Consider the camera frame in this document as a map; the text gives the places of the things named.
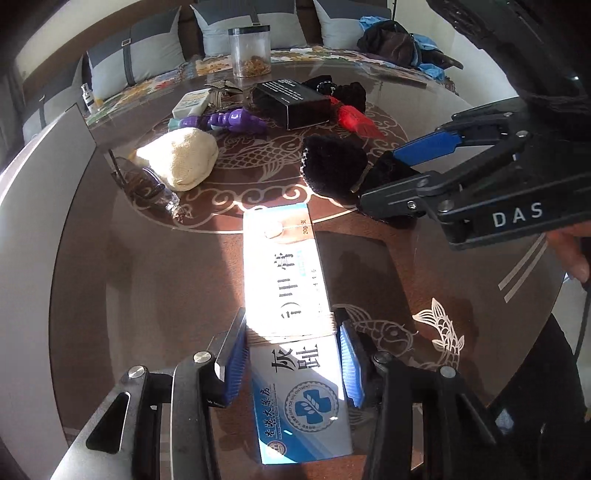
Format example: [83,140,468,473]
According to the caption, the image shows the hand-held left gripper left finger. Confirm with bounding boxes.
[51,307,250,480]

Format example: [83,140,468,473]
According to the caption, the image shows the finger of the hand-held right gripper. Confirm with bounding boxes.
[394,99,529,168]
[360,133,532,223]

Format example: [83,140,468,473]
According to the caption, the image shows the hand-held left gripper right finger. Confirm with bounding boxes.
[337,318,518,480]

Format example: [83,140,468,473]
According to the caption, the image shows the white blue medicine box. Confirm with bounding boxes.
[242,203,356,464]

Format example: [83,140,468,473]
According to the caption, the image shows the person's right hand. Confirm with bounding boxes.
[547,224,591,283]

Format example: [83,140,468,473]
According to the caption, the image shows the red ridged toy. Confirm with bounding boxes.
[329,96,386,139]

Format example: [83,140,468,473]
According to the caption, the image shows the black beaded cloth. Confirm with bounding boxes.
[300,76,368,114]

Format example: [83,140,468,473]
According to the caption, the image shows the dark brown bag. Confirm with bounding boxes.
[358,19,419,68]

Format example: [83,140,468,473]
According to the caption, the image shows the black cardboard box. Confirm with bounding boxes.
[252,79,332,131]

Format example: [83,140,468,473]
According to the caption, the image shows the floral blanket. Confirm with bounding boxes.
[90,44,458,125]

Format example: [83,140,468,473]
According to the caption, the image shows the grey two-tone pillow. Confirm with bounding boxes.
[87,18,188,100]
[313,0,393,49]
[190,0,308,58]
[14,51,98,144]

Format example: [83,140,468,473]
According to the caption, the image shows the purple ridged toy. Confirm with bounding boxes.
[180,107,269,136]

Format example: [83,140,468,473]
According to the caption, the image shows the brown tinted sunglasses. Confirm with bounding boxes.
[111,156,183,217]

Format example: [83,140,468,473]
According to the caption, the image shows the clear jar with black lid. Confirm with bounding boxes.
[228,26,272,78]

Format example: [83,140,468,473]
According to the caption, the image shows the dark hair claw clip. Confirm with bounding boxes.
[205,78,245,95]

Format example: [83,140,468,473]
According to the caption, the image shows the cream knit pouch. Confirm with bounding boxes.
[129,127,220,192]

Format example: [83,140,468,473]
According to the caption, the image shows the white lotion bottle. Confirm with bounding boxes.
[172,90,209,120]

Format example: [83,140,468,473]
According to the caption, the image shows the grey flat board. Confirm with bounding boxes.
[0,102,134,480]

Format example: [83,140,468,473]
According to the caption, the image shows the brown sofa backrest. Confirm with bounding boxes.
[178,0,206,61]

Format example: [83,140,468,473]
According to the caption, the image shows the black cable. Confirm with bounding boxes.
[575,274,591,374]

